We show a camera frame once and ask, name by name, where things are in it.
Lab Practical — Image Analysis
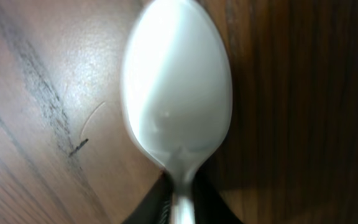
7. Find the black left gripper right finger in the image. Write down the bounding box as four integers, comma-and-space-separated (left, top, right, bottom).
193, 172, 243, 224

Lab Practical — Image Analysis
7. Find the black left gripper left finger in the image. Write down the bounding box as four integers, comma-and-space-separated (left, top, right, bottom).
122, 172, 173, 224

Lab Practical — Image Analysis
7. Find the white plastic spoon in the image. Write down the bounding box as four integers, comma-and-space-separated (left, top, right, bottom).
121, 0, 232, 223

